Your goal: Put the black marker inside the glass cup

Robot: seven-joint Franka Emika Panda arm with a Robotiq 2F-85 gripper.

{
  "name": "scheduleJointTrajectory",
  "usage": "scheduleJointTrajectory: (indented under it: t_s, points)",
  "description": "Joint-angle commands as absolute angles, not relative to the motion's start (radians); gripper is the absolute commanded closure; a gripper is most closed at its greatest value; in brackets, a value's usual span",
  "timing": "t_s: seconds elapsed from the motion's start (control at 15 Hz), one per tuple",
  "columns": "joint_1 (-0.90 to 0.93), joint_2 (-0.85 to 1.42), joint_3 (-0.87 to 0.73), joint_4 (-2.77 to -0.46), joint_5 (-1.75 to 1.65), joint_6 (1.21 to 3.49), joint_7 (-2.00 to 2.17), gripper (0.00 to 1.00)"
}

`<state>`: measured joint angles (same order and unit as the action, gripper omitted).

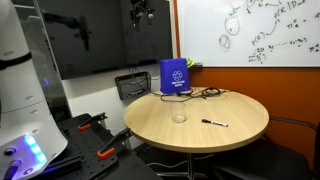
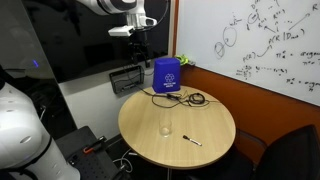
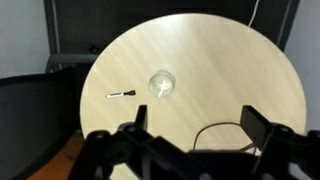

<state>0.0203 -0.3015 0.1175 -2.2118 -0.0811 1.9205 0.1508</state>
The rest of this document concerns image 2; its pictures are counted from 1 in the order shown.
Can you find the whiteboard with writing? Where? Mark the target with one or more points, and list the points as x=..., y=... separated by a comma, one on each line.
x=240, y=43

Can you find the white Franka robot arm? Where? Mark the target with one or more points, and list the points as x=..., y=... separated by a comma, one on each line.
x=20, y=133

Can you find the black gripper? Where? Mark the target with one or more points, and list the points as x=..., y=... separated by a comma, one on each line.
x=138, y=43

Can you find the black office chair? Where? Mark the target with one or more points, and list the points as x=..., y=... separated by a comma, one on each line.
x=293, y=156

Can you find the black wall monitor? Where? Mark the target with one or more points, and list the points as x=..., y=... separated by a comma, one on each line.
x=83, y=43

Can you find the green object on ledge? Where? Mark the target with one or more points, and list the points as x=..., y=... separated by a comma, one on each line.
x=182, y=59

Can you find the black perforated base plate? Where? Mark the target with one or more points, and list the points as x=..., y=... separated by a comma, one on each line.
x=90, y=163

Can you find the black marker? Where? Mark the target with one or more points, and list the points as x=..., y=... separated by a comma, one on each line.
x=191, y=140

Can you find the blue recycling bin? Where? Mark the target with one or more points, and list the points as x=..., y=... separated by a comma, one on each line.
x=166, y=75

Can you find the clear glass cup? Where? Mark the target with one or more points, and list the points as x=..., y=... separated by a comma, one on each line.
x=165, y=128

